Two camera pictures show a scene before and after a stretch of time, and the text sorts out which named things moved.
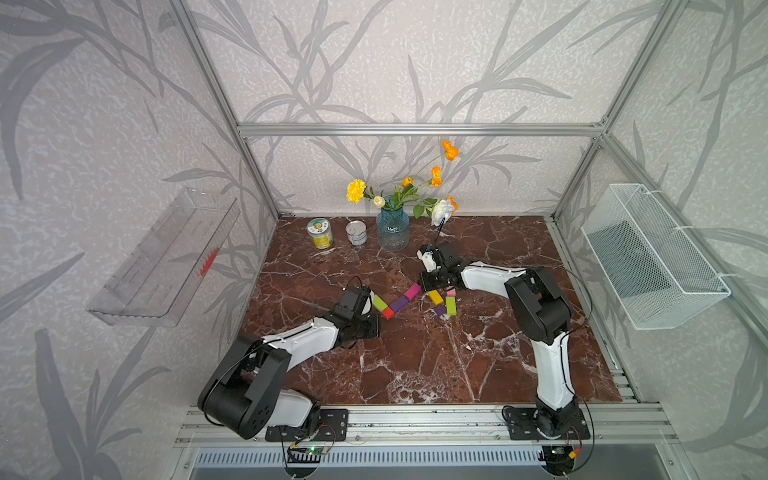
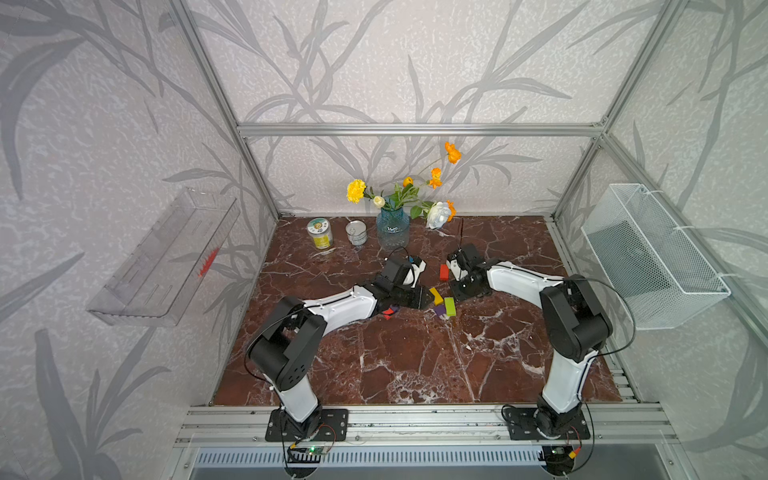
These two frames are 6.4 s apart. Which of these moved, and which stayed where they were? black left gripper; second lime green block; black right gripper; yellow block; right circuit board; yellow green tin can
Moved: black right gripper; black left gripper
Stayed: yellow block; second lime green block; yellow green tin can; right circuit board
